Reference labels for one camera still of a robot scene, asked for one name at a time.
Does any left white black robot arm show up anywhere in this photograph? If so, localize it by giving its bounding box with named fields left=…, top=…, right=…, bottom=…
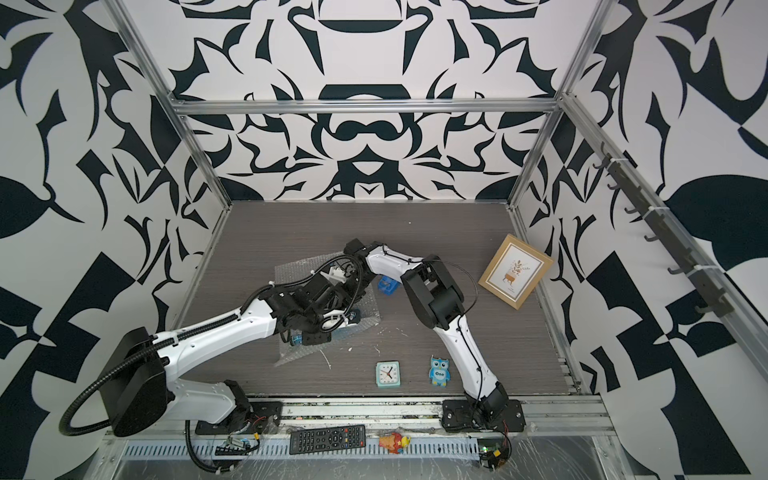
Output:
left=59, top=269, right=367, bottom=437

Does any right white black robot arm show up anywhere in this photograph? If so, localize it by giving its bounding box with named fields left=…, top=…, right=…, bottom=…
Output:
left=344, top=239, right=508, bottom=428

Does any small teal alarm clock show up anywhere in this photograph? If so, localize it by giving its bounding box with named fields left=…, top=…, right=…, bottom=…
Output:
left=375, top=361, right=401, bottom=388

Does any black remote control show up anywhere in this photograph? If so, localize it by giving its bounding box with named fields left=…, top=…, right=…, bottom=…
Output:
left=289, top=425, right=367, bottom=455

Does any blue liquid glass bottle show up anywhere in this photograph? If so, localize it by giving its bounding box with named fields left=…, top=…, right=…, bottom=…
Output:
left=288, top=308, right=362, bottom=346

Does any red yellow toy figure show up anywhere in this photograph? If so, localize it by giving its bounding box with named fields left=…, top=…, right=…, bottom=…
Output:
left=379, top=432, right=411, bottom=454

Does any wooden framed picture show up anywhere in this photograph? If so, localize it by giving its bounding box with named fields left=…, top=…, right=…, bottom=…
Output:
left=478, top=234, right=554, bottom=309

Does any left small circuit board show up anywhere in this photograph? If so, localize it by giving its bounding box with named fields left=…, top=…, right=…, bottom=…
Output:
left=215, top=436, right=261, bottom=456

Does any small circuit board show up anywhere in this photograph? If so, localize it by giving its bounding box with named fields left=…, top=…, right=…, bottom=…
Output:
left=215, top=436, right=261, bottom=456
left=478, top=437, right=511, bottom=471

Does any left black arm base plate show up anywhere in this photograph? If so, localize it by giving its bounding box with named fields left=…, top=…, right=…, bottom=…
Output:
left=194, top=401, right=283, bottom=436

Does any blue owl figurine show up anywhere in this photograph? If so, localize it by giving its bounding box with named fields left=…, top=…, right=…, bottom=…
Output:
left=429, top=356, right=451, bottom=387

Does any blue tape dispenser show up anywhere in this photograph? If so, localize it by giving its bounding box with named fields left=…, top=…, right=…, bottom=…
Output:
left=377, top=275, right=400, bottom=296

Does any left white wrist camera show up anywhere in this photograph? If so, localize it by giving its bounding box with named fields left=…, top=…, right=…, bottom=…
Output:
left=320, top=266, right=348, bottom=286

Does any right small circuit board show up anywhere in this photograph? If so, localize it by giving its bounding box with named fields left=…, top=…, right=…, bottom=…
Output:
left=478, top=437, right=511, bottom=471

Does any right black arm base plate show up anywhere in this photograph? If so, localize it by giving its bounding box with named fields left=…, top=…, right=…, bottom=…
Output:
left=440, top=399, right=527, bottom=433

